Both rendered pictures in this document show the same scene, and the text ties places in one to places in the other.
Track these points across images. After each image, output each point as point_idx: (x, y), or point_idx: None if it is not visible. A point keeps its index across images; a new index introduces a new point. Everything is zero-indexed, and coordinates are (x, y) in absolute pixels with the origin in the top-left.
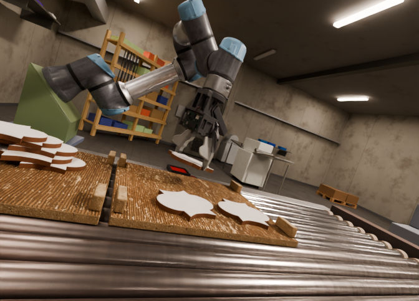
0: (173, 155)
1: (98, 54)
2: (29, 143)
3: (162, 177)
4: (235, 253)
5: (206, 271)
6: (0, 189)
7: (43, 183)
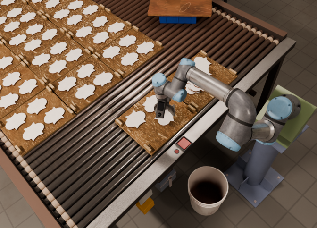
0: None
1: (279, 98)
2: None
3: (174, 116)
4: (132, 100)
5: (136, 90)
6: None
7: None
